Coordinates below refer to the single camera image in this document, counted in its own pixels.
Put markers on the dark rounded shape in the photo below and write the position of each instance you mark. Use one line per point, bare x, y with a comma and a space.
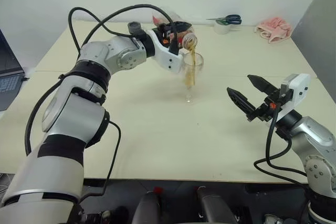
147, 208
212, 208

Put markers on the grey laptop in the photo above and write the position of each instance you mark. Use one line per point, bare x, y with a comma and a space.
9, 82

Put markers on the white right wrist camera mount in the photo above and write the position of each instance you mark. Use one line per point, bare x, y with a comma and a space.
299, 90

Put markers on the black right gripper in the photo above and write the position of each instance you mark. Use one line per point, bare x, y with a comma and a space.
265, 111

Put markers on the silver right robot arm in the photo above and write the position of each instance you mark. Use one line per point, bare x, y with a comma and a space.
315, 134

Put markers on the pink cloth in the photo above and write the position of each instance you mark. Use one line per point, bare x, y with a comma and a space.
275, 28

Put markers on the clear plastic bottle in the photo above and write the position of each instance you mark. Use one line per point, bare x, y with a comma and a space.
190, 41

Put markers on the wine glass with brown liquid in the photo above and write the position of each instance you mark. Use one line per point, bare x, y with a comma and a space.
200, 64

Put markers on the white tape roll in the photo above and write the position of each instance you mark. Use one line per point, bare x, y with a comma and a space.
221, 28

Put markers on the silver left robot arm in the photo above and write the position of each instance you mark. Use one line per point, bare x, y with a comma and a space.
52, 155

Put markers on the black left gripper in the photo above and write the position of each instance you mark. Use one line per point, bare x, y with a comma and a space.
164, 28

